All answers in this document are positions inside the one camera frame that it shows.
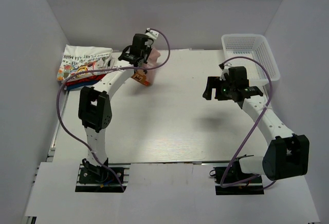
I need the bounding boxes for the pink pixel-print t-shirt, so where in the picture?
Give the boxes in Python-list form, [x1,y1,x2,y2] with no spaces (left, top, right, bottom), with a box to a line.
[131,48,161,86]

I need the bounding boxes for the white plastic mesh basket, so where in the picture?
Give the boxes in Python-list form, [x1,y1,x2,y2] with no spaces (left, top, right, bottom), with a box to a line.
[221,34,280,86]

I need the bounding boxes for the white cartoon-print folded t-shirt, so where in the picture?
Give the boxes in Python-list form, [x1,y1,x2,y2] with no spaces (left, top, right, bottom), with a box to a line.
[57,45,114,82]

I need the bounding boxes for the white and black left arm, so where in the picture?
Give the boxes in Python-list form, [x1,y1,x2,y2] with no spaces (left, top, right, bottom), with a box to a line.
[78,30,159,182]

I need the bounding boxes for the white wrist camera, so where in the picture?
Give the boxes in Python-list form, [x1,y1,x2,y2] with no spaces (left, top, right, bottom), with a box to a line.
[219,64,229,81]
[145,28,159,46]

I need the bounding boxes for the blue folded t-shirt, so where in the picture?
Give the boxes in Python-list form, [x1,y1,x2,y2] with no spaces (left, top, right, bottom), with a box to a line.
[64,84,84,91]

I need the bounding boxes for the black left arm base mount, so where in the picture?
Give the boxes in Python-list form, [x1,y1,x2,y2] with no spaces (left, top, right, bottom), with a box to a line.
[75,159,130,193]

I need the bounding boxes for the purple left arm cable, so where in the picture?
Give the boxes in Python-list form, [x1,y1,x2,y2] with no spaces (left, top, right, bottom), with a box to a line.
[56,27,172,193]

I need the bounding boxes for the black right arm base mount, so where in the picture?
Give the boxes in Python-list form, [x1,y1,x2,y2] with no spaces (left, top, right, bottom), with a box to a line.
[209,166,264,196]

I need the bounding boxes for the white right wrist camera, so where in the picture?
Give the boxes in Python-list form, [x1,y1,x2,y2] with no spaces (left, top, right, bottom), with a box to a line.
[219,64,229,81]

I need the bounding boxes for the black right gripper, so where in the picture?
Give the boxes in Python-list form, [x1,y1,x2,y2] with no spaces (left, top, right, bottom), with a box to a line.
[203,77,235,101]

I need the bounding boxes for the red folded t-shirt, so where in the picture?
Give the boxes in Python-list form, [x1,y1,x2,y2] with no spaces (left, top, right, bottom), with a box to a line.
[65,74,105,86]

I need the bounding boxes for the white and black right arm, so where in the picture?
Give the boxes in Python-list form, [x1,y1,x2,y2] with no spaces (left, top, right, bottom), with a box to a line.
[203,66,309,182]

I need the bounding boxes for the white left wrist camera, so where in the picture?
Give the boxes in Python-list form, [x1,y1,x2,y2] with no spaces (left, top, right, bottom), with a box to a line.
[145,28,159,46]

